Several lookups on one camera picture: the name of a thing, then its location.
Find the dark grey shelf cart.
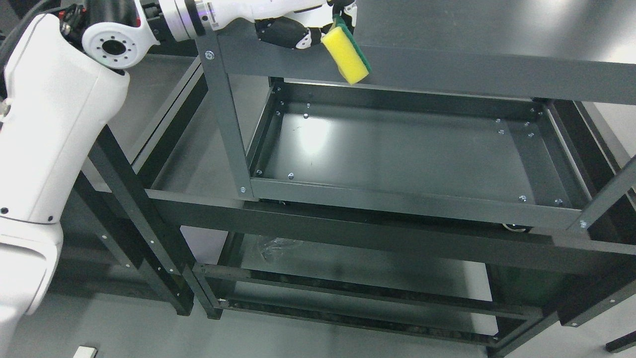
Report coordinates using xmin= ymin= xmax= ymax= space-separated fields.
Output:
xmin=153 ymin=0 xmax=635 ymax=358

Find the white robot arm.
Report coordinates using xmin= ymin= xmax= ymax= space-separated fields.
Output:
xmin=1 ymin=0 xmax=234 ymax=356

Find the green yellow sponge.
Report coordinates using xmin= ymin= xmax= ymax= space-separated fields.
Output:
xmin=321 ymin=14 xmax=372 ymax=85

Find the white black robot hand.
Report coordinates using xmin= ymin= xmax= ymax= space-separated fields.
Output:
xmin=195 ymin=0 xmax=358 ymax=50

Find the black metal shelf rack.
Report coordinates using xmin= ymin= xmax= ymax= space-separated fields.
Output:
xmin=62 ymin=55 xmax=223 ymax=319

